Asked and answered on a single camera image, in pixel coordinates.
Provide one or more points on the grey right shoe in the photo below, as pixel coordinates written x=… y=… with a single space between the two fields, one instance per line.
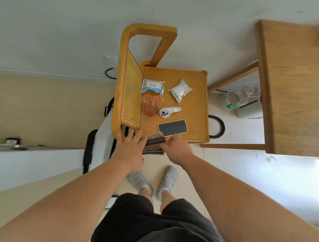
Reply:
x=168 y=178

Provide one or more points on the striped cleaning cloth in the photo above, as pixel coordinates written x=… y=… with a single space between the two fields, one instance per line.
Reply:
x=154 y=144

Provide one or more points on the smartphone with cream case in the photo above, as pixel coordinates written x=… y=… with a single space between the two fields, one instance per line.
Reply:
x=172 y=128

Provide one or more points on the person's right forearm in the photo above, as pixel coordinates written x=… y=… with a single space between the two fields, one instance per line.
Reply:
x=249 y=204

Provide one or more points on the brown spray bottle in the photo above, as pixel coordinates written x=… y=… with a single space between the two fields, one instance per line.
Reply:
x=150 y=107

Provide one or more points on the wooden rattan chair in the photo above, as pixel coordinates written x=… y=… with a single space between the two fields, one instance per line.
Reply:
x=197 y=112

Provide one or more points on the white box under table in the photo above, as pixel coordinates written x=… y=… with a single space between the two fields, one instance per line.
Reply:
x=250 y=109

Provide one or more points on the person's right leg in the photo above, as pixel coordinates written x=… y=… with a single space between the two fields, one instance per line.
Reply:
x=167 y=199

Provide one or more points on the blue white wipes packet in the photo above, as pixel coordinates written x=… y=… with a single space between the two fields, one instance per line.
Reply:
x=153 y=86

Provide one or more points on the person's left hand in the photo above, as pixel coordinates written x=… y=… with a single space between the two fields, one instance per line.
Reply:
x=130 y=154

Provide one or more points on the person's left forearm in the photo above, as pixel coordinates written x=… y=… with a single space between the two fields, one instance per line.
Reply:
x=62 y=204

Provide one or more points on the small black white device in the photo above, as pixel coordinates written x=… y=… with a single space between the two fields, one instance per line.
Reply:
x=12 y=141

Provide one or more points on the grey shoe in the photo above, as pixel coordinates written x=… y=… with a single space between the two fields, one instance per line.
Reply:
x=168 y=178
x=138 y=180

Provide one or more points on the white exercise machine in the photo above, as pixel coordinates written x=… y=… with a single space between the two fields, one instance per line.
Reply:
x=99 y=147

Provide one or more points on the grey left shoe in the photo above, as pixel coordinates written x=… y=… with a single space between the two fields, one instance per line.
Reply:
x=138 y=180

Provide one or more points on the silver foil packet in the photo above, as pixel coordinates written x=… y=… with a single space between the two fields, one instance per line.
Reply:
x=180 y=90

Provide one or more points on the black shorts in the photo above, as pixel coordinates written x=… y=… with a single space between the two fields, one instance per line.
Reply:
x=149 y=222

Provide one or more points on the white green bag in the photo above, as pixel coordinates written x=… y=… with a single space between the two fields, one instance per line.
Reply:
x=236 y=98

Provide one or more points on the white counter ledge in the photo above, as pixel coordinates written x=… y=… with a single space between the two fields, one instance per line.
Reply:
x=37 y=164

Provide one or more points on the person's left leg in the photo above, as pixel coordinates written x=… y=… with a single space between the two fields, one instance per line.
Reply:
x=147 y=194

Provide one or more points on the person's right hand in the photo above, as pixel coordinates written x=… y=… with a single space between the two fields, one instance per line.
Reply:
x=178 y=150

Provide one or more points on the person's leg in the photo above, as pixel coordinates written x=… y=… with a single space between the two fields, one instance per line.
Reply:
x=167 y=199
x=147 y=194

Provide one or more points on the white controller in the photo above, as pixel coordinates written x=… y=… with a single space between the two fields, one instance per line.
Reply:
x=169 y=111

